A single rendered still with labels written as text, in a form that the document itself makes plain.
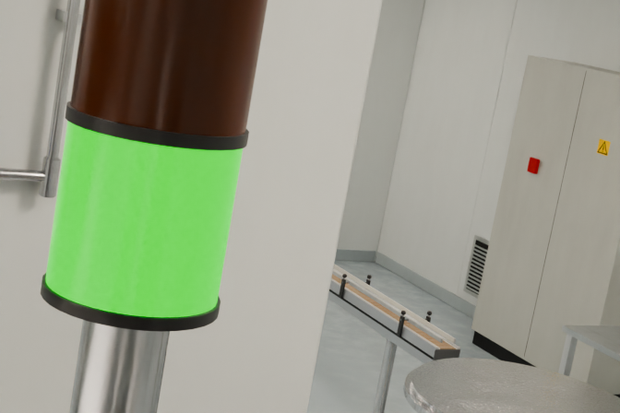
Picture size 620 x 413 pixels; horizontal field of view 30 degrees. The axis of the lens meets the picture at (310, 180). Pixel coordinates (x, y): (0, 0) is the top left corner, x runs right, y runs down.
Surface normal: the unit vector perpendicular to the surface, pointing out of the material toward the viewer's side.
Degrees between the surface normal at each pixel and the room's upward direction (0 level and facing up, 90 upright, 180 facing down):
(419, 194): 90
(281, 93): 90
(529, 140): 90
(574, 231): 90
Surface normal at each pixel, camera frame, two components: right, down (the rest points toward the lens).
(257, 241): 0.46, 0.23
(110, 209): -0.22, 0.13
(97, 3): -0.74, -0.01
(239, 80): 0.84, 0.23
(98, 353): -0.41, 0.08
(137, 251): 0.09, 0.18
